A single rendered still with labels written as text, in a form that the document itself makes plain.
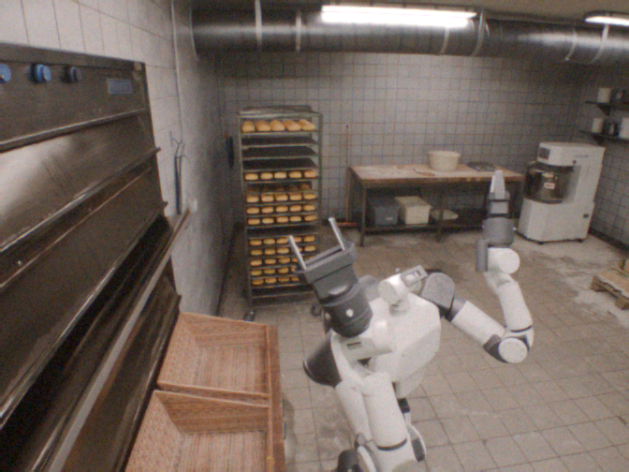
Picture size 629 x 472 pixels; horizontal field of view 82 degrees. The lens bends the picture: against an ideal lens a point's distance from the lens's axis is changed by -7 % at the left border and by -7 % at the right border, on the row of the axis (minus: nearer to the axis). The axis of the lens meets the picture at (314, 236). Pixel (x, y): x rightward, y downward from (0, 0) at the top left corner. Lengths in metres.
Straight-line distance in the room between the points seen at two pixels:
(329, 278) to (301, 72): 4.77
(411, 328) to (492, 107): 5.36
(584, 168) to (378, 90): 2.87
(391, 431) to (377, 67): 5.07
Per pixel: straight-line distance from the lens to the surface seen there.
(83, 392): 0.94
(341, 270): 0.71
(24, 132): 1.09
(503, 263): 1.19
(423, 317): 1.14
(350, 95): 5.47
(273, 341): 2.37
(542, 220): 5.80
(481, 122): 6.19
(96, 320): 1.23
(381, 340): 0.77
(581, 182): 5.99
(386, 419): 0.83
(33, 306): 1.05
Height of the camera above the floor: 2.00
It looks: 22 degrees down
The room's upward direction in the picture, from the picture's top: straight up
